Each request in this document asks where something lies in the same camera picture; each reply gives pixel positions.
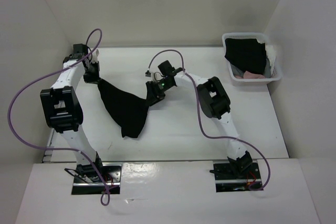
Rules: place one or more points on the black skirt in basket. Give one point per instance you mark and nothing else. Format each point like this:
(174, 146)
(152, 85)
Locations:
(246, 54)

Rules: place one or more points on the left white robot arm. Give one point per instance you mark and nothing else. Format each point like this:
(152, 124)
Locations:
(63, 111)

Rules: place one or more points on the black skirt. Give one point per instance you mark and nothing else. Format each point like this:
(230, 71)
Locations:
(126, 109)
(246, 54)

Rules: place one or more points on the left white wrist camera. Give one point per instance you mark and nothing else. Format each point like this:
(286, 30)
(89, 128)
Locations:
(95, 54)

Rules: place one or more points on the white cloth in basket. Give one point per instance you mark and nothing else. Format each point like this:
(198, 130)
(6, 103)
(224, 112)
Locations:
(271, 52)

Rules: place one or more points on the pink cloth in basket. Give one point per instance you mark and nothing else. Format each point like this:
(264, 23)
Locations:
(249, 75)

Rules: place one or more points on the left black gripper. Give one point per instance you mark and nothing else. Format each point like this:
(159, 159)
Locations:
(93, 79)

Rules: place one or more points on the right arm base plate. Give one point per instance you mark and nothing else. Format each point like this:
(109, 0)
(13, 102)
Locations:
(227, 181)

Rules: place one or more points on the grey cloth in basket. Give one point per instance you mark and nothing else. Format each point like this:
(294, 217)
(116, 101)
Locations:
(267, 72)

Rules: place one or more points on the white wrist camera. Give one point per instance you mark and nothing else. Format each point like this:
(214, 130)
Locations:
(152, 75)
(95, 54)

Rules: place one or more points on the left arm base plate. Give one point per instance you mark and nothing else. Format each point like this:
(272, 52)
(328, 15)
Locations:
(84, 185)

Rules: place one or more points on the white plastic basket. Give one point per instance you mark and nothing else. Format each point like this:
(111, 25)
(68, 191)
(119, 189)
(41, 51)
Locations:
(276, 73)

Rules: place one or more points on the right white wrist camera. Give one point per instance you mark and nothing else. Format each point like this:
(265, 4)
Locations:
(152, 75)

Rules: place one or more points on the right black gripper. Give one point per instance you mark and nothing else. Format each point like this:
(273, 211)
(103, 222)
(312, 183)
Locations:
(153, 94)

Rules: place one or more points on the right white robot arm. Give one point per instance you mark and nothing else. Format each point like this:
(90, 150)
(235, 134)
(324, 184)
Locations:
(214, 103)

